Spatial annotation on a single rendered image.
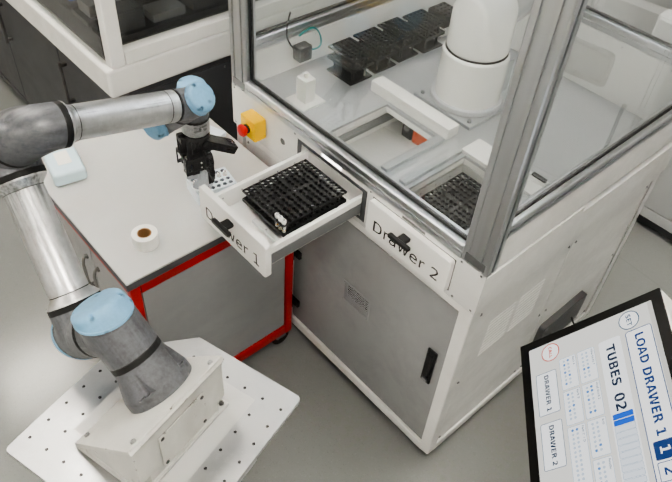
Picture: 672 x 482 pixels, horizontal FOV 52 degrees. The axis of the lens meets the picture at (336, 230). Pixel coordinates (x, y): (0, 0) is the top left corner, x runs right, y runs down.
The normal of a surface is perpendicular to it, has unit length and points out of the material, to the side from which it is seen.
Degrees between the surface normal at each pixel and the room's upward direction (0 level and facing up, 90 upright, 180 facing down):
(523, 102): 90
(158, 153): 0
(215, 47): 90
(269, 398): 0
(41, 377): 0
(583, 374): 50
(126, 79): 90
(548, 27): 90
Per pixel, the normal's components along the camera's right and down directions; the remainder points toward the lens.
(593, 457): -0.72, -0.56
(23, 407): 0.07, -0.71
